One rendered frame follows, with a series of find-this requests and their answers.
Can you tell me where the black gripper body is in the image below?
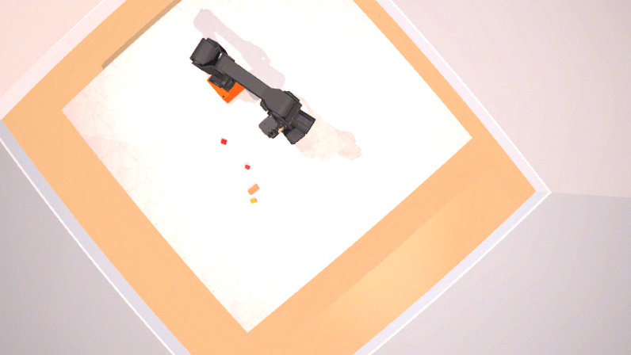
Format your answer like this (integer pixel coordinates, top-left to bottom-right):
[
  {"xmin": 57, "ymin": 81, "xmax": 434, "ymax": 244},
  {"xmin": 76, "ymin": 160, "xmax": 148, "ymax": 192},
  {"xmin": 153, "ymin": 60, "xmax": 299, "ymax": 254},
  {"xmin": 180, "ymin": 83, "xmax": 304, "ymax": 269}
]
[{"xmin": 260, "ymin": 100, "xmax": 305, "ymax": 145}]

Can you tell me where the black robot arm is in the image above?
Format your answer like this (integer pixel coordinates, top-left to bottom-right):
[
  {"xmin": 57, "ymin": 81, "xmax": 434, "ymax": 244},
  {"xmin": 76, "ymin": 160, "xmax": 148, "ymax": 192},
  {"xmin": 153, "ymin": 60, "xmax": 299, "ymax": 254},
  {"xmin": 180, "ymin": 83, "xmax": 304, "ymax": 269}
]
[{"xmin": 189, "ymin": 37, "xmax": 316, "ymax": 139}]

